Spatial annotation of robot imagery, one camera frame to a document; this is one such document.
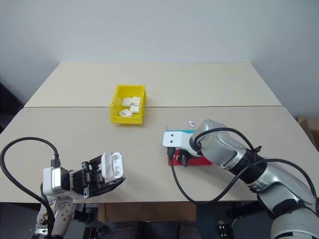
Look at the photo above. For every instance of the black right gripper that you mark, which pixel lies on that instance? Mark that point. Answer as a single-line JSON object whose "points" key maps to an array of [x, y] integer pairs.
{"points": [[191, 156]]}

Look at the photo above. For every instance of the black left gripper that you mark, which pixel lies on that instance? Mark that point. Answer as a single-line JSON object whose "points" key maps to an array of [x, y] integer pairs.
{"points": [[83, 178]]}

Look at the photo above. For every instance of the white earbud case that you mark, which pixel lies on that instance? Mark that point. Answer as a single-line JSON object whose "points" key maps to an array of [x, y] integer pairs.
{"points": [[136, 100], [109, 166], [126, 113], [134, 108], [126, 101]]}

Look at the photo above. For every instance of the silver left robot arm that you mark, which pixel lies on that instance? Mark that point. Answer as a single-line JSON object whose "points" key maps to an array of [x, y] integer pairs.
{"points": [[61, 214]]}

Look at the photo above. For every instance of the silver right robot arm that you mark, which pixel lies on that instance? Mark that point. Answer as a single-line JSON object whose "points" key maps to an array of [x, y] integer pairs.
{"points": [[249, 161]]}

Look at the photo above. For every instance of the white closed earbud case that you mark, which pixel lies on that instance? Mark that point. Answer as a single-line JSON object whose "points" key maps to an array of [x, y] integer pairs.
{"points": [[134, 108], [136, 100], [126, 101], [126, 113]]}

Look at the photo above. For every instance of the yellow plastic bin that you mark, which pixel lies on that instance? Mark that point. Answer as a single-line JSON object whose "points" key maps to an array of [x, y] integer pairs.
{"points": [[114, 109]]}

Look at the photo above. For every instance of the red and teal flat box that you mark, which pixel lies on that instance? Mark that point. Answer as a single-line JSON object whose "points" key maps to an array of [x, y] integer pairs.
{"points": [[199, 162]]}

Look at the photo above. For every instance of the white earbud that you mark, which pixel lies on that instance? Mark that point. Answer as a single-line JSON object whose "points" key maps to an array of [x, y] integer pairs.
{"points": [[191, 123]]}

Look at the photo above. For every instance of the brown board under table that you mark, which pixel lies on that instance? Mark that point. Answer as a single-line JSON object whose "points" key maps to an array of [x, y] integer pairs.
{"points": [[149, 211]]}

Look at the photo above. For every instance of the brown cardboard box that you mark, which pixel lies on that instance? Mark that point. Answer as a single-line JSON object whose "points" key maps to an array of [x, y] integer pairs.
{"points": [[309, 132]]}

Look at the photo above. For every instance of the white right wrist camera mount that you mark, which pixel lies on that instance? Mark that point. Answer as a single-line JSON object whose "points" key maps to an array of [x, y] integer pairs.
{"points": [[174, 139]]}

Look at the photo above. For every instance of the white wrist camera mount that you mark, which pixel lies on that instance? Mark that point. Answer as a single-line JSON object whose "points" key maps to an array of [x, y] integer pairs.
{"points": [[51, 180], [174, 139]]}

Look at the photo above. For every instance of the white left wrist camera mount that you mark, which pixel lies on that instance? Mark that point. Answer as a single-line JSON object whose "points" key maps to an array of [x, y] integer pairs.
{"points": [[51, 180]]}

